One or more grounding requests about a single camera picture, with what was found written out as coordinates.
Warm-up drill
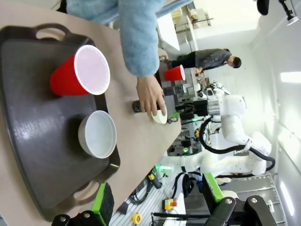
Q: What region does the background person in dark jacket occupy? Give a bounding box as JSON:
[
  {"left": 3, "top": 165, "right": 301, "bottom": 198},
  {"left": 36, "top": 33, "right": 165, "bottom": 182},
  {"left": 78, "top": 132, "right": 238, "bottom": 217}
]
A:
[{"left": 171, "top": 48, "right": 243, "bottom": 71}]

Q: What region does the ceiling light panel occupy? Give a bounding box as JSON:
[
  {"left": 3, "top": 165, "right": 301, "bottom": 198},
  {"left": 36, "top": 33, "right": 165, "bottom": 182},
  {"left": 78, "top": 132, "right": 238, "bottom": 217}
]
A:
[
  {"left": 280, "top": 72, "right": 301, "bottom": 83},
  {"left": 279, "top": 181, "right": 295, "bottom": 220}
]

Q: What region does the white board panel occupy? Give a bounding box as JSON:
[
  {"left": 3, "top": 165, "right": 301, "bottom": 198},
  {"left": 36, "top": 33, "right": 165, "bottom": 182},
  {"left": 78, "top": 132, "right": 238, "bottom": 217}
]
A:
[{"left": 156, "top": 9, "right": 199, "bottom": 51}]

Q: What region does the person's left hand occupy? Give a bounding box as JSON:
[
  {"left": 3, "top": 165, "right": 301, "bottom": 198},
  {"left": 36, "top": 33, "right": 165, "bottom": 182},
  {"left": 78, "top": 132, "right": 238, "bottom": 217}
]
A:
[{"left": 136, "top": 75, "right": 166, "bottom": 116}]

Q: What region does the yellow emergency stop button box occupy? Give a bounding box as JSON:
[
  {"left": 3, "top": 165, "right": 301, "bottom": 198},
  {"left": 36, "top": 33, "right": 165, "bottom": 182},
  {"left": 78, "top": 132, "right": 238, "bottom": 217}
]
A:
[{"left": 163, "top": 198, "right": 179, "bottom": 210}]

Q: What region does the person's light blue sleeved forearm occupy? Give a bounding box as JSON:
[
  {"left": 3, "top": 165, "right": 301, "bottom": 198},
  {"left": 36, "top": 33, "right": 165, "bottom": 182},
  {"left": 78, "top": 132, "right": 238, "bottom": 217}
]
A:
[{"left": 119, "top": 0, "right": 159, "bottom": 77}]

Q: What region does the black cable bundle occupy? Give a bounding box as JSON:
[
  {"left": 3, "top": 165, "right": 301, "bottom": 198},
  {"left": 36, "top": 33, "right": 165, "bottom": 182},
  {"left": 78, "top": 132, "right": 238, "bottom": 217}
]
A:
[{"left": 130, "top": 181, "right": 151, "bottom": 205}]

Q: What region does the white round bowl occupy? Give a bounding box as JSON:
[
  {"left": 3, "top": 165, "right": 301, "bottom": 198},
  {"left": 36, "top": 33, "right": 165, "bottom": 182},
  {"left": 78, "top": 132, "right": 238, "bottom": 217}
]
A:
[
  {"left": 151, "top": 101, "right": 168, "bottom": 125},
  {"left": 78, "top": 110, "right": 118, "bottom": 159}
]

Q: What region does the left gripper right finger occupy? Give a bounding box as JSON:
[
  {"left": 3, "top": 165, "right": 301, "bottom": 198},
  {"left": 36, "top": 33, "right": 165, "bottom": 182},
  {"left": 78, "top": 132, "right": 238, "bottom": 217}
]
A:
[{"left": 202, "top": 173, "right": 279, "bottom": 226}]

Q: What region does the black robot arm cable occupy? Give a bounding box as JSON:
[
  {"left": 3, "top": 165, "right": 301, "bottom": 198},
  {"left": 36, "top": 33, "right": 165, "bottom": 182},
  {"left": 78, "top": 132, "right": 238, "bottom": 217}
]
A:
[{"left": 199, "top": 116, "right": 276, "bottom": 176}]

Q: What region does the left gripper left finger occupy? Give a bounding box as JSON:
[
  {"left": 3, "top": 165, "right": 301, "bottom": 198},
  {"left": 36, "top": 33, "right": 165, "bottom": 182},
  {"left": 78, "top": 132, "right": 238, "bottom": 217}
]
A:
[{"left": 51, "top": 182, "right": 115, "bottom": 226}]

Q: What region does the red plastic cup white inside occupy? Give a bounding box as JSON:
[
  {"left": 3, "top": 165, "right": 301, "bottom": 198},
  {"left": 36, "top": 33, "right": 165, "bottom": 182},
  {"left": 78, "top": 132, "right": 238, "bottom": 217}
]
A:
[
  {"left": 164, "top": 65, "right": 186, "bottom": 82},
  {"left": 49, "top": 44, "right": 111, "bottom": 97}
]

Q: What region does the thick black looped cable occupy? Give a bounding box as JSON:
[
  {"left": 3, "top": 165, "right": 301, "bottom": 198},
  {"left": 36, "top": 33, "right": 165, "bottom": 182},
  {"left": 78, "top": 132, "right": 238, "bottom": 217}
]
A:
[{"left": 172, "top": 172, "right": 195, "bottom": 199}]

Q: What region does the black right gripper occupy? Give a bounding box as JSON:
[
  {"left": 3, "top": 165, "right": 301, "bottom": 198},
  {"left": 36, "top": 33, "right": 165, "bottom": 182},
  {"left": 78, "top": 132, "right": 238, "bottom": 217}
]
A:
[{"left": 180, "top": 105, "right": 195, "bottom": 120}]

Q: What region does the yellow black handheld device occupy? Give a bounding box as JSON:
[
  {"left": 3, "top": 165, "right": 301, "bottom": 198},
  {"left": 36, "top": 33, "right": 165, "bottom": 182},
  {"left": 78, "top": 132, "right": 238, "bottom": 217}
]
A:
[{"left": 147, "top": 172, "right": 163, "bottom": 189}]

